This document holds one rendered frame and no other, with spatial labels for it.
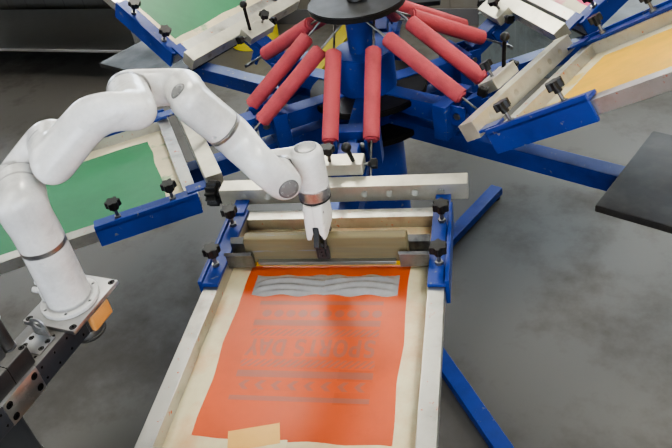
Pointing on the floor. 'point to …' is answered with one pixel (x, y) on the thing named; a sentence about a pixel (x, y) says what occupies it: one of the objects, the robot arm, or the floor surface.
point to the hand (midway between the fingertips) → (325, 245)
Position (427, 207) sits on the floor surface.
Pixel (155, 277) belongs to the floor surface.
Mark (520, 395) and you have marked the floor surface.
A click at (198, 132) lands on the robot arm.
